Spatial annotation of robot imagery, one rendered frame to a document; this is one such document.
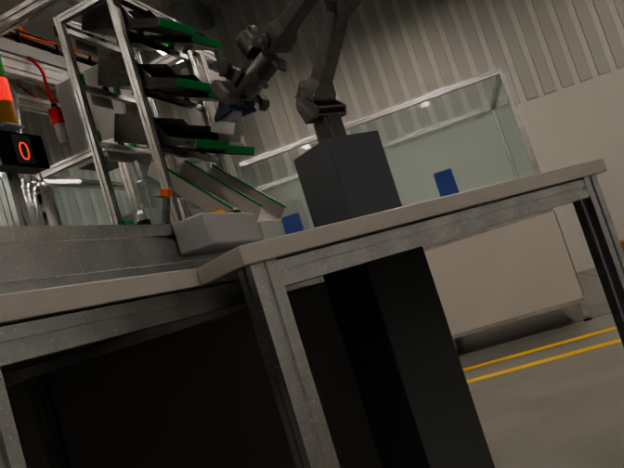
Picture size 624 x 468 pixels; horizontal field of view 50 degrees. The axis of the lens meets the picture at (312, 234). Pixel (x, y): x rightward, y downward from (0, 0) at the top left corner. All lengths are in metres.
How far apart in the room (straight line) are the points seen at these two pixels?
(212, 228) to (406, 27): 9.26
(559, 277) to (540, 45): 5.54
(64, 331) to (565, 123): 9.47
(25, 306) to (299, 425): 0.41
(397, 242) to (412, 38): 9.20
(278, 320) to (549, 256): 4.38
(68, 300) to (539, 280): 4.63
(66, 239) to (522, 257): 4.49
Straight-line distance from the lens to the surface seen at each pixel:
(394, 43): 10.28
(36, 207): 2.43
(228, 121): 1.65
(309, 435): 0.99
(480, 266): 5.22
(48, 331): 0.83
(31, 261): 0.94
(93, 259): 1.03
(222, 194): 1.77
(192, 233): 1.20
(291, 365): 0.97
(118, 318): 0.93
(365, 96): 10.13
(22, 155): 1.43
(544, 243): 5.26
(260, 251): 0.96
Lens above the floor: 0.76
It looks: 5 degrees up
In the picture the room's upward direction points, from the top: 17 degrees counter-clockwise
